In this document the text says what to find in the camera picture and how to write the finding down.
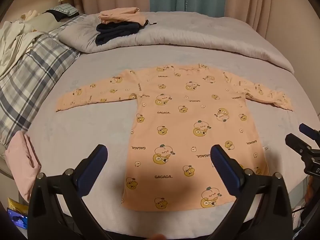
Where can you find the navy folded clothes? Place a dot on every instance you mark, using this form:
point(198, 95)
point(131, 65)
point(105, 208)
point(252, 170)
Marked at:
point(115, 32)

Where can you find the striped pillow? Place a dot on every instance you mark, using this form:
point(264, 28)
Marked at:
point(65, 8)

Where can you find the white crumpled cloth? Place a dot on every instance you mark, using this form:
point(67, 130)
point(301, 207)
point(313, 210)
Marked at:
point(12, 42)

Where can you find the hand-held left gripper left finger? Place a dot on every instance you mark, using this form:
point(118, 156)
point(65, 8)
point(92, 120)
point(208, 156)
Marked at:
point(95, 163)

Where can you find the smartphone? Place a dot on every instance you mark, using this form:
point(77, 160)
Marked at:
point(17, 218)

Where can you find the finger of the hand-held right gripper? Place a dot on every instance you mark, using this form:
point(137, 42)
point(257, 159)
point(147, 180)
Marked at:
point(297, 142)
point(308, 131)

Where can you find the yellow packet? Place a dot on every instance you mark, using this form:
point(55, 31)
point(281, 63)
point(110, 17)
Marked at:
point(15, 203)

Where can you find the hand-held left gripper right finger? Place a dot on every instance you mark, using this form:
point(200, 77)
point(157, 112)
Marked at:
point(222, 163)

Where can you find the plaid blanket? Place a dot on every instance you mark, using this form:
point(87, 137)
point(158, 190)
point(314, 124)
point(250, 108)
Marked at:
point(30, 85)

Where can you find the orange folded clothes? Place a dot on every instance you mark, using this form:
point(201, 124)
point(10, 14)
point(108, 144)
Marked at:
point(120, 16)

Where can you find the pink folded cloth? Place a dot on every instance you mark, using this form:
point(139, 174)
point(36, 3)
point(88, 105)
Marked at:
point(21, 162)

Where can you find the bed with grey sheet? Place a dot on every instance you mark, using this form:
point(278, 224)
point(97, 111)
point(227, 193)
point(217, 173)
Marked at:
point(95, 127)

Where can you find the orange cartoon print shirt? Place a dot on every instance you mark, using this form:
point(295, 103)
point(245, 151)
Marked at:
point(175, 120)

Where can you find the grey duvet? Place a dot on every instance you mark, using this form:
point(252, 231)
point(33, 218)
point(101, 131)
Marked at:
point(200, 35)

